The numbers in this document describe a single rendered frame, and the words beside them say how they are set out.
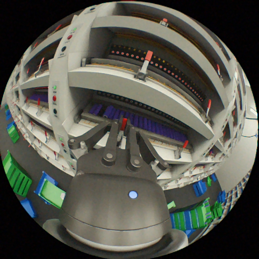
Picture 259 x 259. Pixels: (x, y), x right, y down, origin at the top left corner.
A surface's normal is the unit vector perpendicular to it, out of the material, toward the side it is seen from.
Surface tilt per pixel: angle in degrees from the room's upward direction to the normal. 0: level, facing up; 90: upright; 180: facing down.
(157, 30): 111
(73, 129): 21
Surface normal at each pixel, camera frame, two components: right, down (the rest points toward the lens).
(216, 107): -0.95, -0.28
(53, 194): 0.60, -0.66
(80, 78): -0.14, 0.79
